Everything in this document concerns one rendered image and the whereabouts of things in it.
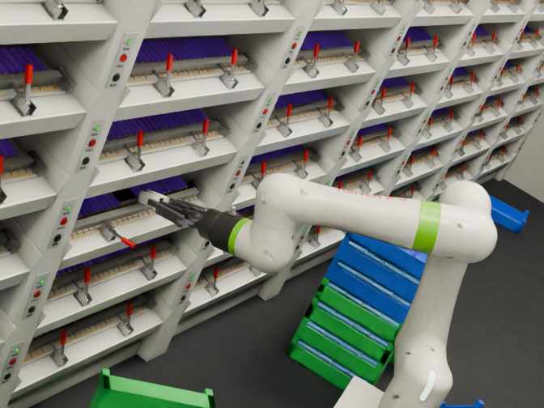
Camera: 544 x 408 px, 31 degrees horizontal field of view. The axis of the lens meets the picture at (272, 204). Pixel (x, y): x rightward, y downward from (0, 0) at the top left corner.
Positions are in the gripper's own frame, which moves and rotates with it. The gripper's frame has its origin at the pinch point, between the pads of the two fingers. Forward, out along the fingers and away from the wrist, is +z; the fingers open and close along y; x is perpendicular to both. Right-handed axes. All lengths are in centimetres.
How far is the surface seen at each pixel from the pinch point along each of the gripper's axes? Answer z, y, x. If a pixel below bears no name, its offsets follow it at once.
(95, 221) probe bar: 3.4, 16.2, 4.1
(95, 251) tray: 0.1, 18.5, 10.0
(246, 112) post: -3.1, -29.3, -21.0
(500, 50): 2, -238, -33
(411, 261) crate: -39, -83, 19
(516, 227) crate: -9, -314, 62
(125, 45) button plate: -13, 36, -42
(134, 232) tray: 1.0, 3.9, 8.4
